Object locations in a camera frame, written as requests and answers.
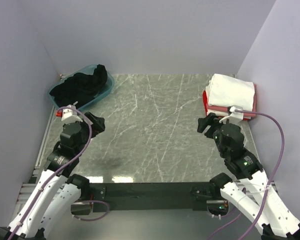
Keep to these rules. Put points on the black base bar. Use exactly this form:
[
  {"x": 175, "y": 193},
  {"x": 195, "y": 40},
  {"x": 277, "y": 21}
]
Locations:
[{"x": 197, "y": 196}]

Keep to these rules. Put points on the aluminium rail left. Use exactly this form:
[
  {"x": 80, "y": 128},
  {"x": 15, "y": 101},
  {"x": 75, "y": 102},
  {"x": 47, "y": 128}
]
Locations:
[{"x": 50, "y": 137}]

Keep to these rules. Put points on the black t shirt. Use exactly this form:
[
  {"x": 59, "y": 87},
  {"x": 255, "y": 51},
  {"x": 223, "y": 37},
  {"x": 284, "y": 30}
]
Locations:
[{"x": 82, "y": 83}]

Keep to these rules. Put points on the red folded t shirt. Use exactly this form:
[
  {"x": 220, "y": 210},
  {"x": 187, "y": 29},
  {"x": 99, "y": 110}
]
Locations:
[{"x": 230, "y": 101}]

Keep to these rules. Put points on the white folded t shirt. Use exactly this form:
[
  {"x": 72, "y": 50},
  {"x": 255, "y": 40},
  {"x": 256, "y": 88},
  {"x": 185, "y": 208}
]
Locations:
[{"x": 226, "y": 91}]

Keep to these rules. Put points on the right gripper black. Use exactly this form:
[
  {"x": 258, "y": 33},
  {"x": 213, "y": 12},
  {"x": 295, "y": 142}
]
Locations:
[{"x": 202, "y": 122}]

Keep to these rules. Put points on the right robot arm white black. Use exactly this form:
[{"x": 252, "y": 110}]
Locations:
[{"x": 264, "y": 208}]

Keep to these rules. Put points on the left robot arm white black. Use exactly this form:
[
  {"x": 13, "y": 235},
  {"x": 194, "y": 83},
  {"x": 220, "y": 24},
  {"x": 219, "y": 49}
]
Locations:
[{"x": 57, "y": 188}]

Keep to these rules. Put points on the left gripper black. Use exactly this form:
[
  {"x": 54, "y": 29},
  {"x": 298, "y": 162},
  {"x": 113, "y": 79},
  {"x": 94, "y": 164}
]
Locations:
[{"x": 98, "y": 126}]

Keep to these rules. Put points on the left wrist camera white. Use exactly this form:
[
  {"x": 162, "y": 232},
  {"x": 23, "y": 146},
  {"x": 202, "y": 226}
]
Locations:
[{"x": 68, "y": 116}]

